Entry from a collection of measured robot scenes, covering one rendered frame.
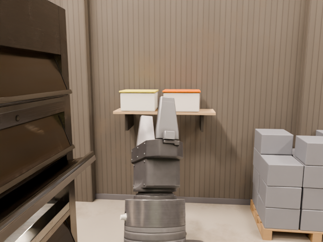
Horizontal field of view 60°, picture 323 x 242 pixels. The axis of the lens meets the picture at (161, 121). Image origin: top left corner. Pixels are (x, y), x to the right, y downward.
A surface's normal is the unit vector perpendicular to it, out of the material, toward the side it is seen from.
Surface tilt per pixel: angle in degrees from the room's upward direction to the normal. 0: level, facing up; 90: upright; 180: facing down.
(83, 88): 90
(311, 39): 90
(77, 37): 90
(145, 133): 68
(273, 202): 90
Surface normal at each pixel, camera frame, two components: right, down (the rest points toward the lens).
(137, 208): -0.49, -0.22
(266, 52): -0.09, 0.16
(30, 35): 0.99, 0.02
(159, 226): 0.15, -0.24
